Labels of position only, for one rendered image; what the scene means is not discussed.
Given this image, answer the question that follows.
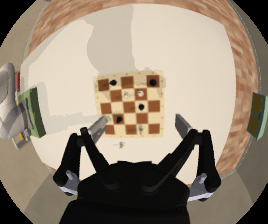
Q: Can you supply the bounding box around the white bishop chess piece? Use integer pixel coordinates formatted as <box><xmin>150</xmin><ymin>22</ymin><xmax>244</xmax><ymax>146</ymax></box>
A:
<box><xmin>138</xmin><ymin>126</ymin><xmax>145</xmax><ymax>135</ymax></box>

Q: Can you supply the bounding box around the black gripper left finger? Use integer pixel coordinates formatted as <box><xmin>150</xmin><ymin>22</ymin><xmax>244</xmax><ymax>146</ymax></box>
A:
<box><xmin>53</xmin><ymin>116</ymin><xmax>121</xmax><ymax>196</ymax></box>

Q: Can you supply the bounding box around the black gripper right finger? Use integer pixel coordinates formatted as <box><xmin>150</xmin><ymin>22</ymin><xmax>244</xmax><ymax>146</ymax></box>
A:
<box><xmin>140</xmin><ymin>114</ymin><xmax>221</xmax><ymax>202</ymax></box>

